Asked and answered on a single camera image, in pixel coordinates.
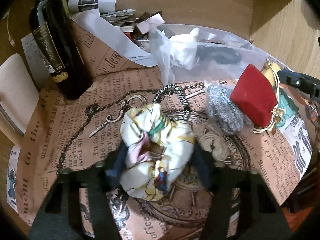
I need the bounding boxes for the dark wine bottle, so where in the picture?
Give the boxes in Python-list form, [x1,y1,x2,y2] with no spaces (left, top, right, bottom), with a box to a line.
[29,0,93,100]

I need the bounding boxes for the black silver bracelet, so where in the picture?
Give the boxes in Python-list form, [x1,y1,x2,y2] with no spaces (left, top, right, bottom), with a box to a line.
[152,83,192,122]

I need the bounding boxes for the white drawstring pouch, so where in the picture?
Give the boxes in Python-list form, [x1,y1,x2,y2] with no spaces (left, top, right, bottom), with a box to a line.
[160,28,200,70]

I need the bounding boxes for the small white card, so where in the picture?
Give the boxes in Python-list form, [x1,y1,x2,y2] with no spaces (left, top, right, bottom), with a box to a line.
[136,13,165,35]

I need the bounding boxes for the vintage newspaper print mat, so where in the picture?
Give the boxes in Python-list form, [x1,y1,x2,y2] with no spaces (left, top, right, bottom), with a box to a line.
[15,19,313,240]

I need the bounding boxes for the stack of papers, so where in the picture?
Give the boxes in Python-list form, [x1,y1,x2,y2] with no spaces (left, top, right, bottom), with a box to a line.
[62,0,163,33]

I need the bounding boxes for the red velvet pouch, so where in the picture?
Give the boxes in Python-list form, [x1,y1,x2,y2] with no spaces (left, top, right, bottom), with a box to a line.
[230,64,277,128]

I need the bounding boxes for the silver mesh pouch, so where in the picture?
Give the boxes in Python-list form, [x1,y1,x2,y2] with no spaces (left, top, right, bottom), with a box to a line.
[206,83,253,135]

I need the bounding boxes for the beige cylindrical container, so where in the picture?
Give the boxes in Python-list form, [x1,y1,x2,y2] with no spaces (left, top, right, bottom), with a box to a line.
[0,54,39,135]

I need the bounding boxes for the floral fabric scrunchie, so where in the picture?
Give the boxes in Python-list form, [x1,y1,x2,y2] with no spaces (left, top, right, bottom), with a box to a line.
[120,103,195,201]

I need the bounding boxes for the green fabric pouch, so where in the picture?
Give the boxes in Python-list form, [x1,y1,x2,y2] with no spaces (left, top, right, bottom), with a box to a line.
[276,88,299,128]

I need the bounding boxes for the clear plastic storage box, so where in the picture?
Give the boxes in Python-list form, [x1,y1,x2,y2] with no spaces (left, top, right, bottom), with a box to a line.
[149,24,269,85]

